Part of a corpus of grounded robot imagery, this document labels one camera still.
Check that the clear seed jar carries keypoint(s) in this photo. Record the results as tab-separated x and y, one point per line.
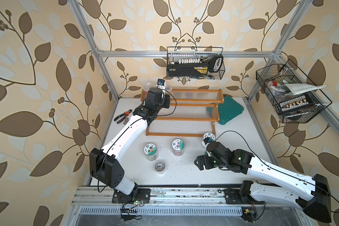
147	87
160	167
168	88

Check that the white paper in basket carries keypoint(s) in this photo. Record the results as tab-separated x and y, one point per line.
299	88

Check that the orange black pliers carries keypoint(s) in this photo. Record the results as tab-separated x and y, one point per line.
120	118

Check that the grass label seed jar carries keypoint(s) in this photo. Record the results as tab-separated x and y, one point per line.
209	135

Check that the black yellow tool in basket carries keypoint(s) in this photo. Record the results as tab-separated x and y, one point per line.
200	67

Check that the right black wire basket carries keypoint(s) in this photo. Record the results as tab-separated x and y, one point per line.
272	77

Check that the carrot label seed jar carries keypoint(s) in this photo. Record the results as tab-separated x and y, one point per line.
150	151

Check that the paint tube set box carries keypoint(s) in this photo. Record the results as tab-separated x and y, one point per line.
296	104

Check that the wooden two-tier shelf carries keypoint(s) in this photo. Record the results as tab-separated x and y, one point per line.
192	113

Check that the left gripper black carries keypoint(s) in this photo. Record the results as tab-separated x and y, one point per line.
168	101

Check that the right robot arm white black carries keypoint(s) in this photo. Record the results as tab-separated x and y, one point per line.
309	194

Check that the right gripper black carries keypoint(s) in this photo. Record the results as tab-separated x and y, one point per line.
206	164

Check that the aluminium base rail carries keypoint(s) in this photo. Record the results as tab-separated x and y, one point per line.
160	196

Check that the back black wire basket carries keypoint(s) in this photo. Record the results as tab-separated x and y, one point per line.
190	52

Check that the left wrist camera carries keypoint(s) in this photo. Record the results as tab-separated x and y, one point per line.
161	85

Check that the black wire basket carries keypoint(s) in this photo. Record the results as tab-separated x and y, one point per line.
190	52
272	77

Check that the green plastic tool case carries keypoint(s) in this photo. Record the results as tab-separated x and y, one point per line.
229	110

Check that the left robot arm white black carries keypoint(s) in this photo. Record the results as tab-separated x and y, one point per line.
105	162

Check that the flower label seed jar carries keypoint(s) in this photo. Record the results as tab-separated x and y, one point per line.
178	146

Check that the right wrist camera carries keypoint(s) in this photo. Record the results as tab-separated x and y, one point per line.
206	141

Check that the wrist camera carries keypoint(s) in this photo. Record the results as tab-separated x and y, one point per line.
161	85
206	141

